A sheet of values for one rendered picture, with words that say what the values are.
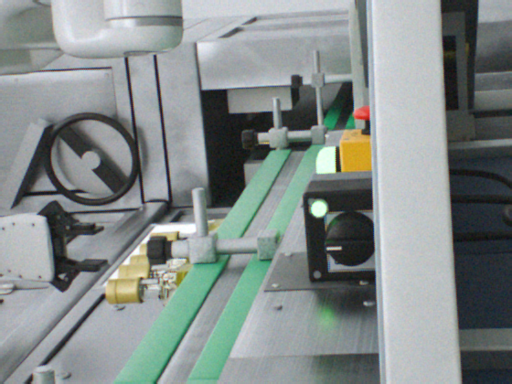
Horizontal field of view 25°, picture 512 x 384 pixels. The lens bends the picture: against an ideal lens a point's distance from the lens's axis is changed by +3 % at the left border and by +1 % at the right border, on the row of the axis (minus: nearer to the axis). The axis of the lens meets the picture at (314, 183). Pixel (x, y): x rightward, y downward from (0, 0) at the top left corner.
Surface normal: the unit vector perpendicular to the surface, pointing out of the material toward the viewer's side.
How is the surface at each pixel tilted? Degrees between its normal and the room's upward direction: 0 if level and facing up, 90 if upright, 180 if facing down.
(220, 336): 90
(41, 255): 74
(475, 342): 90
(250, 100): 90
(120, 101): 90
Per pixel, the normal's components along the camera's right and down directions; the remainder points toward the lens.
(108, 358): -0.07, -0.98
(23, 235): -0.36, 0.24
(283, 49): -0.10, 0.22
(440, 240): -0.12, -0.27
